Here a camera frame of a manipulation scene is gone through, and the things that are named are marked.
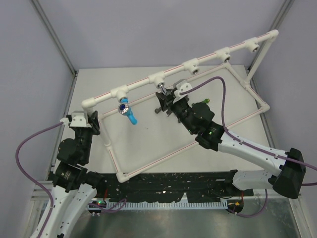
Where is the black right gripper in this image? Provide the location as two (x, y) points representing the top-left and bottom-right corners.
(156, 88), (196, 134)

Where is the chrome water faucet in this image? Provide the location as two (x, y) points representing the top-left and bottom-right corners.
(158, 83), (171, 95)

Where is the white PVC pipe frame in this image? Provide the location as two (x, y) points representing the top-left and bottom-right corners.
(81, 29), (279, 183)

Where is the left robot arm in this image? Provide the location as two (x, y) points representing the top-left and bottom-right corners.
(31, 111), (106, 238)

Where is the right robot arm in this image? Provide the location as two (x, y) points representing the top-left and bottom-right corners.
(156, 90), (306, 199)

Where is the dark bronze long faucet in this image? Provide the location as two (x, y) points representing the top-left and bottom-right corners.
(155, 107), (164, 114)

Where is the blue chrome faucet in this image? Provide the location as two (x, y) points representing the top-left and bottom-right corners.
(118, 98), (137, 125)

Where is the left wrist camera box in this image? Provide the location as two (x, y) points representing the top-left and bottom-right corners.
(60, 111), (88, 128)

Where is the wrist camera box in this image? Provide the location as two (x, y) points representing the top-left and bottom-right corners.
(60, 111), (88, 128)
(173, 79), (192, 103)

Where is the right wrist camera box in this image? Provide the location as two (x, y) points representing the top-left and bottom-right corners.
(173, 79), (192, 103)

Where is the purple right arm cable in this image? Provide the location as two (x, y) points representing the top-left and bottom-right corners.
(179, 76), (317, 186)

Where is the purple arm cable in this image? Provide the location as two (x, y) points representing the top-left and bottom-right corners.
(15, 121), (69, 238)
(179, 76), (317, 186)

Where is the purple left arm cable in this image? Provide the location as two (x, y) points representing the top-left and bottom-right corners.
(15, 121), (69, 238)

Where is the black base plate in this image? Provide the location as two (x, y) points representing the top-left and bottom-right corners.
(97, 170), (254, 203)

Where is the white slotted cable duct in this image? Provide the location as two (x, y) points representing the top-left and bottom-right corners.
(81, 200), (228, 210)

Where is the aluminium frame post left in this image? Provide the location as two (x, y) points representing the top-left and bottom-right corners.
(30, 0), (77, 76)

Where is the aluminium frame post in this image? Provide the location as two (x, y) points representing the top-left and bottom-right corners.
(30, 0), (77, 76)
(247, 0), (295, 75)

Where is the aluminium frame post right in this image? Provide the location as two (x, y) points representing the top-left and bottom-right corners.
(247, 0), (295, 75)

